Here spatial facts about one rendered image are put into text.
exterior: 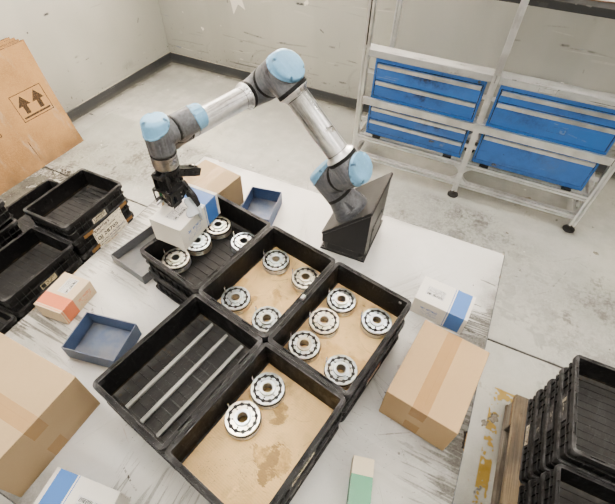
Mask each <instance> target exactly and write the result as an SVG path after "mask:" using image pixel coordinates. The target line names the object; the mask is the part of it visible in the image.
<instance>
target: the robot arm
mask: <svg viewBox="0 0 615 504"><path fill-rule="evenodd" d="M304 74H305V68H304V63H303V61H302V59H301V58H300V56H299V55H298V54H297V53H295V52H294V51H292V50H290V49H286V48H280V49H277V50H276V51H274V52H273V53H271V54H270V55H269V56H268V57H267V59H266V60H265V61H263V62H262V63H261V64H260V65H259V66H258V67H257V68H256V69H255V70H254V71H253V72H252V73H251V74H250V75H249V76H248V77H247V78H246V79H245V80H243V81H242V82H240V83H238V84H237V85H236V87H235V89H233V90H232V91H230V92H228V93H226V94H224V95H222V96H220V97H218V98H216V99H214V100H212V101H211V102H209V103H207V104H205V105H203V106H201V105H200V104H198V103H192V104H190V105H186V106H185V107H183V108H181V109H179V110H177V111H175V112H173V113H171V114H169V115H166V114H164V113H162V112H153V113H147V114H145V115H143V116H142V117H141V119H140V128H141V132H142V137H143V139H144V141H145V144H146V147H147V150H148V153H149V156H150V159H151V162H152V165H153V168H154V169H155V171H154V172H153V173H152V174H151V177H152V180H153V183H154V187H153V188H152V191H153V194H154V197H155V200H156V202H158V203H157V206H158V205H159V204H161V203H162V202H164V204H166V203H167V205H168V206H169V207H172V208H173V207H174V209H175V208H176V207H177V206H179V205H180V204H181V203H182V199H183V198H184V196H185V195H186V196H187V198H185V199H184V203H185V205H186V206H187V211H186V216H187V217H188V218H191V217H193V216H195V215H197V214H198V216H199V217H200V219H201V220H203V219H204V217H203V212H202V208H201V205H200V204H201V203H200V201H199V199H198V197H197V195H196V193H195V192H194V191H193V190H192V189H191V188H190V186H189V184H188V183H187V182H186V180H183V177H185V176H200V173H201V168H199V167H198V166H196V165H193V164H188V165H180V164H179V158H178V154H177V150H178V149H180V148H181V146H183V145H184V144H186V143H188V142H189V141H191V140H193V139H194V138H196V137H198V136H200V135H202V134H203V133H205V132H207V131H209V130H210V129H212V128H214V127H216V126H217V125H219V124H221V123H223V122H224V121H226V120H228V119H230V118H232V117H233V116H235V115H237V114H239V113H240V112H242V111H244V110H246V109H247V110H252V109H254V108H256V107H258V106H260V105H262V104H264V103H266V102H269V101H271V100H273V99H275V98H276V97H277V99H278V100H279V101H280V103H286V104H287V105H288V106H289V107H290V109H291V110H292V111H293V113H294V114H295V115H296V117H297V118H298V119H299V121H300V122H301V123H302V125H303V126H304V128H305V129H306V130H307V132H308V133H309V134H310V136H311V137H312V138H313V140H314V141H315V142H316V144H317V145H318V146H319V148H320V149H321V150H322V152H323V153H324V155H325V156H326V157H327V159H326V160H325V161H324V162H322V163H321V164H320V165H319V166H318V167H317V168H316V169H315V170H314V171H313V173H312V174H311V175H310V181H311V182H312V183H313V186H315V187H316V189H317V190H318V191H319V192H320V193H321V195H322V196H323V197H324V198H325V200H326V201H327V202H328V203H329V205H330V206H331V209H332V211H333V214H334V217H335V219H336V220H337V221H338V222H339V223H344V222H347V221H349V220H351V219H352V218H354V217H355V216H357V215H358V214H359V213H360V212H361V211H362V210H363V209H364V208H365V206H366V204H367V202H368V200H367V198H366V197H365V196H364V195H363V194H361V193H360V192H359V191H357V190H356V189H354V187H359V186H361V185H363V184H365V183H367V182H368V181H369V180H370V178H371V176H372V168H373V166H372V162H371V159H370V157H369V156H368V154H366V153H365V152H362V151H357V150H356V149H355V148H354V146H353V145H348V144H346V142H345V141H344V140H343V138H342V137H341V135H340V134H339V132H338V131H337V130H336V128H335V127H334V125H333V124H332V123H331V121H330V120H329V118H328V117H327V116H326V114H325V113H324V111H323V110H322V108H321V107H320V106H319V104H318V103H317V101H316V100H315V99H314V97H313V96H312V94H311V93H310V92H309V90H308V89H307V79H306V78H305V77H304ZM155 191H156V192H158V193H159V196H158V197H157V198H156V195H155Z"/></svg>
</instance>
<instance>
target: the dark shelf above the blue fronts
mask: <svg viewBox="0 0 615 504"><path fill-rule="evenodd" d="M498 1H505V2H511V3H517V4H520V2H521V0H498ZM528 5H530V6H536V7H542V8H548V9H554V10H560V11H566V12H572V13H578V14H585V15H591V16H597V17H603V18H609V19H615V3H607V2H598V1H590V0H530V1H529V3H528Z"/></svg>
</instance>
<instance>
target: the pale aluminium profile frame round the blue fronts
mask: <svg viewBox="0 0 615 504"><path fill-rule="evenodd" d="M529 1H530V0H521V2H520V5H519V7H518V10H517V13H516V16H515V18H514V21H513V24H512V26H511V29H510V32H509V35H508V37H507V40H506V43H505V46H504V48H503V51H502V54H501V56H500V59H499V62H498V65H497V67H496V70H495V73H494V75H493V78H492V81H491V84H490V86H489V89H488V92H487V94H483V96H482V99H484V103H483V105H482V108H481V111H480V113H479V116H475V118H474V121H473V122H469V121H465V120H461V119H457V118H453V117H449V116H445V115H441V114H437V113H433V112H429V111H425V110H421V109H417V108H413V107H409V106H405V105H401V104H397V103H392V102H388V101H384V100H380V99H376V98H372V97H368V96H365V88H366V81H367V73H371V74H374V70H375V69H372V68H368V66H369V58H370V56H368V53H369V48H370V47H371V43H372V35H373V28H374V20H375V13H376V5H377V0H369V5H368V13H367V21H366V30H365V38H364V47H363V55H362V63H361V72H360V80H359V88H358V97H357V105H356V114H355V122H354V130H353V139H352V145H353V146H354V148H355V149H356V150H357V151H362V150H361V149H360V148H361V147H362V145H363V144H364V142H365V141H369V142H373V143H376V144H380V145H383V146H387V147H390V148H394V149H398V150H401V151H405V152H408V153H412V154H415V155H419V156H423V157H426V158H430V159H433V160H437V161H440V162H444V163H448V164H451V165H454V166H455V167H456V168H457V171H458V173H457V174H456V175H453V176H447V175H444V174H441V173H437V172H434V171H430V170H427V169H423V168H420V167H416V166H413V165H409V164H406V163H402V162H399V161H395V160H392V159H388V158H385V157H381V156H378V155H375V154H371V153H368V152H365V153H366V154H368V156H369V157H370V159H371V161H373V162H377V163H380V164H384V165H387V166H390V167H394V168H397V169H401V170H404V171H408V172H411V173H414V174H418V175H421V176H425V177H428V178H431V179H435V180H438V181H442V182H445V183H448V184H452V185H453V187H452V189H451V190H450V191H448V193H447V195H448V196H449V197H451V198H456V197H457V196H458V193H457V189H458V186H459V187H462V188H466V189H469V190H472V191H476V192H479V193H483V194H486V195H489V196H493V197H496V198H500V199H503V200H506V201H510V202H513V203H517V204H520V205H524V206H527V207H530V208H534V209H537V210H541V211H544V212H547V213H551V214H554V215H558V216H561V217H564V218H568V219H571V220H570V221H569V225H567V224H566V225H563V227H562V228H563V230H564V231H565V232H567V233H573V232H574V231H575V229H574V227H575V226H576V224H577V223H578V222H579V220H580V219H581V218H582V216H583V215H584V213H585V212H586V211H587V209H588V208H589V206H590V205H591V204H592V202H593V201H594V200H595V198H596V197H597V195H598V194H599V193H600V191H601V190H602V189H603V187H604V186H605V184H606V183H607V182H608V180H609V179H610V177H611V176H612V175H613V173H614V172H615V157H610V156H606V155H602V154H598V153H594V152H590V151H586V150H582V149H578V148H574V147H570V146H566V145H562V144H558V143H554V142H550V141H546V140H542V139H538V138H534V137H530V136H526V135H522V134H517V133H513V132H509V131H505V130H501V129H497V128H493V127H489V126H485V125H486V122H487V118H485V116H486V113H487V111H488V108H489V105H490V103H491V101H493V102H494V101H495V99H496V97H495V96H493V95H494V92H495V90H496V87H497V84H498V82H499V79H500V77H501V74H502V71H503V69H504V66H505V63H506V61H507V58H508V56H509V53H510V50H511V48H512V45H513V43H514V40H515V37H516V35H517V32H518V29H519V27H520V24H521V22H522V19H523V16H524V14H525V11H526V9H527V6H528V3H529ZM402 5H403V0H397V2H396V8H395V14H394V20H393V26H392V32H391V38H390V44H389V47H392V48H395V45H396V39H397V33H398V28H399V22H400V16H401V11H402ZM366 48H367V50H366V55H365V49H366ZM496 75H497V76H498V77H497V79H496V82H495V83H494V81H495V78H496ZM363 104H366V105H370V106H374V107H378V108H382V109H386V110H390V111H394V112H398V113H402V114H406V115H410V116H414V117H418V118H422V119H426V120H430V121H434V122H438V123H442V124H445V125H449V126H453V127H457V128H461V129H465V130H469V131H472V132H470V133H469V135H468V137H467V140H470V141H469V143H465V146H464V147H465V149H464V150H465V154H464V157H463V160H462V159H459V158H455V157H451V155H447V154H444V153H443V154H440V153H437V152H433V151H429V150H426V149H422V148H418V147H415V146H411V145H408V144H404V143H400V142H397V141H393V140H389V139H386V138H382V137H381V136H378V135H374V134H373V135H371V134H370V133H366V131H365V132H362V131H363V130H364V128H365V127H366V125H367V118H368V113H367V115H366V116H362V111H363ZM361 120H362V122H361ZM480 133H481V134H485V135H489V136H493V137H497V138H501V139H504V140H508V141H512V142H516V143H520V144H524V145H528V146H532V147H536V148H540V149H544V150H548V151H552V152H556V153H560V154H564V155H568V156H572V157H575V158H579V159H583V160H587V161H591V162H595V163H599V164H603V165H607V166H608V167H607V168H606V170H605V171H604V172H603V174H602V175H601V177H600V178H598V177H595V172H594V173H593V175H592V176H591V178H590V179H589V181H588V182H587V184H586V192H585V193H583V189H582V191H579V190H572V189H571V188H568V187H564V186H557V185H553V184H550V183H546V182H542V181H539V180H535V179H532V178H528V177H524V176H521V175H517V174H513V173H510V172H506V171H502V170H499V169H495V168H491V167H488V166H487V165H484V164H477V163H473V162H470V161H468V160H469V158H470V155H471V153H473V152H474V150H476V148H477V146H476V145H475V142H477V143H479V140H480V137H481V135H480ZM362 152H364V151H362ZM469 170H470V171H471V170H473V171H476V172H480V173H483V174H487V175H491V176H494V177H498V178H501V179H505V180H508V181H512V182H516V183H519V184H523V185H526V186H530V187H533V188H537V189H541V190H544V191H548V192H551V193H555V194H558V195H562V196H566V197H569V198H573V199H574V205H573V211H569V210H566V209H562V208H559V207H555V206H552V205H548V204H545V203H541V202H538V201H534V200H531V199H527V198H524V197H520V196H517V195H514V194H510V193H507V192H503V191H500V190H496V189H493V188H489V187H486V186H482V185H479V184H475V183H472V182H468V181H466V180H465V178H464V177H463V173H465V172H467V171H469ZM595 182H596V184H595ZM582 201H583V202H582Z"/></svg>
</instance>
